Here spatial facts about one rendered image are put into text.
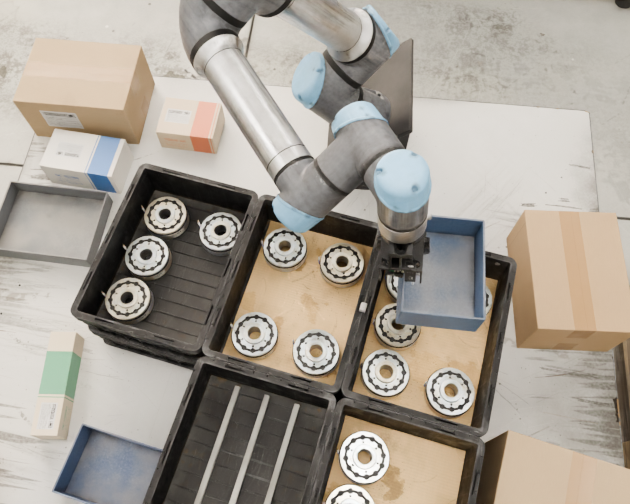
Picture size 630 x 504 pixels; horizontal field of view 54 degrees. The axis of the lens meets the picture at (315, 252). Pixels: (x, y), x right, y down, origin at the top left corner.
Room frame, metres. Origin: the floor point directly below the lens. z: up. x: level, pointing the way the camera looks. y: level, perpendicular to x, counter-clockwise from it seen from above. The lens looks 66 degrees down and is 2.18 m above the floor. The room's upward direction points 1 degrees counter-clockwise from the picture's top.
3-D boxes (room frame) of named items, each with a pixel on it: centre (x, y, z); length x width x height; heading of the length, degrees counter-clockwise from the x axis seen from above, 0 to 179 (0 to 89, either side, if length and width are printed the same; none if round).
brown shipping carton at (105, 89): (1.14, 0.64, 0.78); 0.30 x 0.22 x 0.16; 84
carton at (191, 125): (1.05, 0.35, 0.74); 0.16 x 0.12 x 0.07; 81
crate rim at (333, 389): (0.48, 0.04, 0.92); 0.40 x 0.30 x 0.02; 163
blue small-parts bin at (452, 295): (0.44, -0.24, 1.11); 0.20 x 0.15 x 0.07; 173
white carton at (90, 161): (0.93, 0.62, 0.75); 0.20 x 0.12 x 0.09; 79
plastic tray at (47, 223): (0.75, 0.70, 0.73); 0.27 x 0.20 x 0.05; 82
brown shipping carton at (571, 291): (0.55, -0.61, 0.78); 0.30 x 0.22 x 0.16; 177
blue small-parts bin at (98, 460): (0.12, 0.45, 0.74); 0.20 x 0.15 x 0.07; 72
